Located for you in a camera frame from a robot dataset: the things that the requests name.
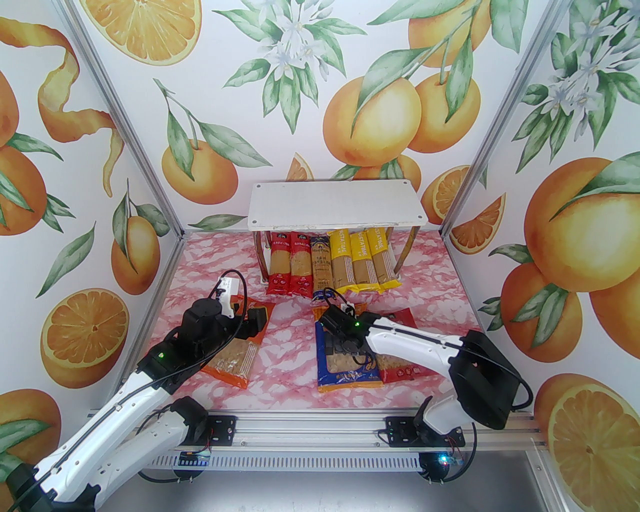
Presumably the orange macaroni bag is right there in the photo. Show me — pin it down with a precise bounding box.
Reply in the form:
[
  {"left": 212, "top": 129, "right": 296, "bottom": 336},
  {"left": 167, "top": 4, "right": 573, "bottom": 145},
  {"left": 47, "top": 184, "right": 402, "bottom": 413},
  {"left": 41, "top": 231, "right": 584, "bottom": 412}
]
[{"left": 200, "top": 295, "right": 276, "bottom": 391}]

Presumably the white slotted cable tray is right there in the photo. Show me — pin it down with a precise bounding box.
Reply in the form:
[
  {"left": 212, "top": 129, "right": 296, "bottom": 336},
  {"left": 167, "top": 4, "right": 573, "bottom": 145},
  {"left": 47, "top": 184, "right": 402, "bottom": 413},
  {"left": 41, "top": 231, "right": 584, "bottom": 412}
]
[{"left": 131, "top": 449, "right": 431, "bottom": 472}]

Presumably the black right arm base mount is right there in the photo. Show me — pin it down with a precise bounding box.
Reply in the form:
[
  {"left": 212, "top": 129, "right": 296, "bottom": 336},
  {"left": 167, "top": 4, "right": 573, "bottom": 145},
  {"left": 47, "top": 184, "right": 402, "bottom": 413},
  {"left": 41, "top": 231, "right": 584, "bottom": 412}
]
[{"left": 384, "top": 414, "right": 467, "bottom": 449}]

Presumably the aluminium frame post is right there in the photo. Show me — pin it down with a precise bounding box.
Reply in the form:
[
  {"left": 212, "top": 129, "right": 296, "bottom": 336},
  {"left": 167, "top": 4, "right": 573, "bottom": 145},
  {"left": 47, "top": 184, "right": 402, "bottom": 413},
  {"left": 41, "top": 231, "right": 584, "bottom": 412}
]
[
  {"left": 52, "top": 0, "right": 187, "bottom": 238},
  {"left": 439, "top": 0, "right": 572, "bottom": 238}
]

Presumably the aluminium mounting rail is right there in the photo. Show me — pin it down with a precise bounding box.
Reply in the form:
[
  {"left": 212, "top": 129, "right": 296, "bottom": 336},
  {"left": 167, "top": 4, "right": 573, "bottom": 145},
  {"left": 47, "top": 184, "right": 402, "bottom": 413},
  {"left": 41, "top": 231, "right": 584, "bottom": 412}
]
[{"left": 127, "top": 407, "right": 548, "bottom": 473}]

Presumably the dark blue spaghetti pack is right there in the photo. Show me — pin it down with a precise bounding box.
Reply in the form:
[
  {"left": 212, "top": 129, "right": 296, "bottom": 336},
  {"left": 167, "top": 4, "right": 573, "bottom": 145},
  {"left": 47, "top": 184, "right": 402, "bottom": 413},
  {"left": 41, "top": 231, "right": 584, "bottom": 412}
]
[{"left": 309, "top": 236, "right": 335, "bottom": 303}]

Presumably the white shelf with metal legs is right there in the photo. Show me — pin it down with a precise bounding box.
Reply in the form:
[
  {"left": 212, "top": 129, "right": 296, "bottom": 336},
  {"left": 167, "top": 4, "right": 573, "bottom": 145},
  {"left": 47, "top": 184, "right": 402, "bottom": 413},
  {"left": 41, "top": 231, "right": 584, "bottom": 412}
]
[{"left": 248, "top": 181, "right": 427, "bottom": 287}]

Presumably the blue macaroni bag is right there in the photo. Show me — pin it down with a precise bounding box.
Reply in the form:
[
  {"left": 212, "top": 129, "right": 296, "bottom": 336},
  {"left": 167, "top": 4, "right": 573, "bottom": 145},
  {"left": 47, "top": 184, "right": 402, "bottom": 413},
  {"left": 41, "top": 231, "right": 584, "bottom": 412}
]
[{"left": 312, "top": 302, "right": 386, "bottom": 393}]

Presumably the yellow spaghetti pack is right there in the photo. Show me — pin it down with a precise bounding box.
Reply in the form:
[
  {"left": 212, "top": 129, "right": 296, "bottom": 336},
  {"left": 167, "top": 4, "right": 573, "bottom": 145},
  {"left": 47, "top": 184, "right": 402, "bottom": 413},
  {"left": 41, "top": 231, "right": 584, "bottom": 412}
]
[
  {"left": 367, "top": 227, "right": 402, "bottom": 293},
  {"left": 327, "top": 229, "right": 358, "bottom": 296},
  {"left": 350, "top": 232, "right": 381, "bottom": 293}
]

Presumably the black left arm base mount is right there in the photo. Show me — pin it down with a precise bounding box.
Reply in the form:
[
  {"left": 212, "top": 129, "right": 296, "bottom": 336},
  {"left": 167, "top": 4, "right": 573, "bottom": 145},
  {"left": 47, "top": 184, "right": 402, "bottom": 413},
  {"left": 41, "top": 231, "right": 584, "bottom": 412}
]
[{"left": 206, "top": 414, "right": 239, "bottom": 447}]

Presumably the red spaghetti pack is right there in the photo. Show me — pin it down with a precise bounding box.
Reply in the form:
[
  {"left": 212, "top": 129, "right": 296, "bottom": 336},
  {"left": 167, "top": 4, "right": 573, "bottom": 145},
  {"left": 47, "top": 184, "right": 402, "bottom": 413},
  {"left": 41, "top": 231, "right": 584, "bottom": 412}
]
[
  {"left": 265, "top": 231, "right": 293, "bottom": 295},
  {"left": 290, "top": 232, "right": 315, "bottom": 297}
]

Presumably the red macaroni bag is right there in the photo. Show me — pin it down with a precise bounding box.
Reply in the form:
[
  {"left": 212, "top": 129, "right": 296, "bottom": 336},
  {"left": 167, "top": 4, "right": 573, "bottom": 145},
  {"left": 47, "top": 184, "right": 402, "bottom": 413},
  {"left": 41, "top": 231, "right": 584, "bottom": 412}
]
[{"left": 372, "top": 307, "right": 428, "bottom": 385}]

